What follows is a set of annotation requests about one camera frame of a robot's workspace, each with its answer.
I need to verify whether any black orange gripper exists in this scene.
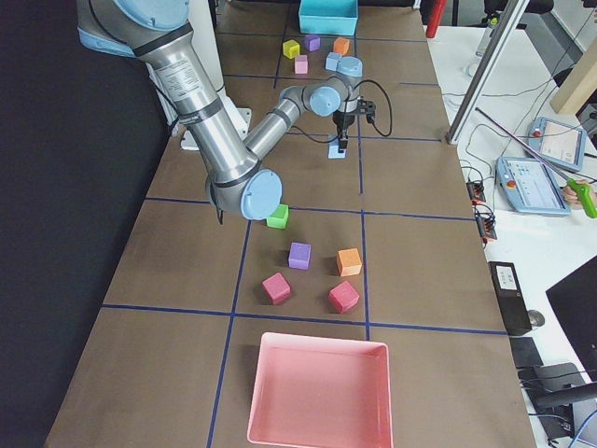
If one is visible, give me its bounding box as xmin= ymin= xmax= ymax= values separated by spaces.
xmin=333 ymin=99 xmax=376 ymax=154

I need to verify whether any light blue block moved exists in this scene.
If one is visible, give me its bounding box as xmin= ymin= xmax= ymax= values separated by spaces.
xmin=327 ymin=142 xmax=346 ymax=160

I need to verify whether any light blue block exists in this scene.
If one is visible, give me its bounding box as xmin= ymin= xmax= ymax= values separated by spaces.
xmin=325 ymin=51 xmax=342 ymax=72

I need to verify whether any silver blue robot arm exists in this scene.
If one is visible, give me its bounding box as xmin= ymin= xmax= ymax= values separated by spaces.
xmin=76 ymin=1 xmax=375 ymax=220

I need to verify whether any person's hand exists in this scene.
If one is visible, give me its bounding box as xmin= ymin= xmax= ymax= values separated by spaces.
xmin=562 ymin=179 xmax=595 ymax=209

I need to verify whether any pink block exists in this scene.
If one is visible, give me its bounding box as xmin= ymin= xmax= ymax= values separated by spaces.
xmin=294 ymin=54 xmax=309 ymax=75

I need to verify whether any orange block far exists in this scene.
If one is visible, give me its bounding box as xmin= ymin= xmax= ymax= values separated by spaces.
xmin=333 ymin=36 xmax=351 ymax=56

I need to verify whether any orange block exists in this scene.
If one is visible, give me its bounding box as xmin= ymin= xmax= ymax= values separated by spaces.
xmin=337 ymin=247 xmax=363 ymax=277
xmin=333 ymin=36 xmax=351 ymax=56

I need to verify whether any green block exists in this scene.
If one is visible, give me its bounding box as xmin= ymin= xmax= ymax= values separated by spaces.
xmin=266 ymin=203 xmax=289 ymax=230

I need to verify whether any purple block far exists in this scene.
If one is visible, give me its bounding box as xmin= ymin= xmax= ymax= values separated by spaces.
xmin=304 ymin=34 xmax=321 ymax=52

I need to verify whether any purple block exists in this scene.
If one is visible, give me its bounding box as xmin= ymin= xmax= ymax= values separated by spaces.
xmin=304 ymin=34 xmax=321 ymax=52
xmin=288 ymin=242 xmax=312 ymax=270

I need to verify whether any yellow block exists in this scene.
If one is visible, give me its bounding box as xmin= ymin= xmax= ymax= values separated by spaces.
xmin=282 ymin=39 xmax=300 ymax=60

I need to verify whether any orange block near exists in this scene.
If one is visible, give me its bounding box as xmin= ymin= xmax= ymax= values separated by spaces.
xmin=337 ymin=247 xmax=363 ymax=277

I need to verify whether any purple block near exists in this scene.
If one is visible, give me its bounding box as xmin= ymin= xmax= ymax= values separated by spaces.
xmin=288 ymin=242 xmax=312 ymax=270

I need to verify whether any blue bin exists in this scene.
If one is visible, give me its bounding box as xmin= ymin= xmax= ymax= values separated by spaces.
xmin=298 ymin=0 xmax=358 ymax=35

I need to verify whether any dark red block right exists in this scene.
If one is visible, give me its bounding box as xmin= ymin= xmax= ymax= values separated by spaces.
xmin=328 ymin=281 xmax=360 ymax=314

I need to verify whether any dark red block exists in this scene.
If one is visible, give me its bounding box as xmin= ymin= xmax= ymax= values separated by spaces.
xmin=328 ymin=281 xmax=360 ymax=314
xmin=261 ymin=273 xmax=292 ymax=305

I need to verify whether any dark red block left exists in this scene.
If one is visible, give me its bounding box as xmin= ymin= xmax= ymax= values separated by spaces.
xmin=261 ymin=273 xmax=292 ymax=305

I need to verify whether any orange black connector board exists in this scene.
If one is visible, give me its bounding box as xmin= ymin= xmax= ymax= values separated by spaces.
xmin=465 ymin=180 xmax=497 ymax=245

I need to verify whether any red bottle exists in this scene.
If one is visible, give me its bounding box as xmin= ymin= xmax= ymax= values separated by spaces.
xmin=425 ymin=0 xmax=447 ymax=39

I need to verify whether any teach pendant near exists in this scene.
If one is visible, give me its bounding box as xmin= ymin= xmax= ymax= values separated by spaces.
xmin=495 ymin=157 xmax=570 ymax=217

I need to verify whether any teach pendant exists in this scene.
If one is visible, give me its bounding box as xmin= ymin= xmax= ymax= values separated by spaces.
xmin=528 ymin=117 xmax=588 ymax=173
xmin=495 ymin=157 xmax=570 ymax=217

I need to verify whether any teach pendant far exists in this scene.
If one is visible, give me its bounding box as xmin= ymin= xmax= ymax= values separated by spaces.
xmin=528 ymin=117 xmax=588 ymax=173

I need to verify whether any black power box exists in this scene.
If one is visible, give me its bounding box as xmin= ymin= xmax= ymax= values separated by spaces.
xmin=488 ymin=261 xmax=532 ymax=336

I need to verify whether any long grabber stick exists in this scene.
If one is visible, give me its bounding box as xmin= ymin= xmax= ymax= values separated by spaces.
xmin=475 ymin=107 xmax=597 ymax=218

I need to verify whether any pink tray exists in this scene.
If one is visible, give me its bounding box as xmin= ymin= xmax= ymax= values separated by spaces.
xmin=247 ymin=332 xmax=394 ymax=447

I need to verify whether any black monitor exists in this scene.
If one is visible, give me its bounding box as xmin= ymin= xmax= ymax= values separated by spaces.
xmin=547 ymin=263 xmax=596 ymax=379

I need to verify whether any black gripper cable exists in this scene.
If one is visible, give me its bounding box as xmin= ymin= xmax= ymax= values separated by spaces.
xmin=291 ymin=78 xmax=393 ymax=144

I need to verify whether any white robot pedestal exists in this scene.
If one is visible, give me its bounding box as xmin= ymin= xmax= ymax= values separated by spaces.
xmin=179 ymin=0 xmax=252 ymax=151

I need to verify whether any aluminium frame post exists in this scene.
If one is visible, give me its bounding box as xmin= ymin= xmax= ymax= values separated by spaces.
xmin=446 ymin=0 xmax=529 ymax=145

